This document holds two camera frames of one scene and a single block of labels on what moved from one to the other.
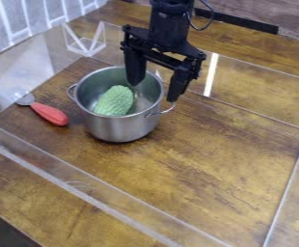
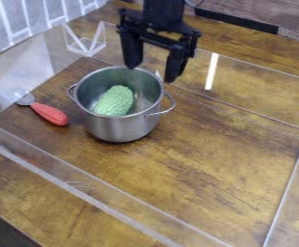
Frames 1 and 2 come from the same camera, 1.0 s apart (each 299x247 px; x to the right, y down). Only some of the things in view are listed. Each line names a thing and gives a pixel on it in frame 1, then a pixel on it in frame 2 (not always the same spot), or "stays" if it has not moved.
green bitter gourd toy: [116, 101] stays
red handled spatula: [46, 113] stays
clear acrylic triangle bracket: [85, 45] stays
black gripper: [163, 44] → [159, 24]
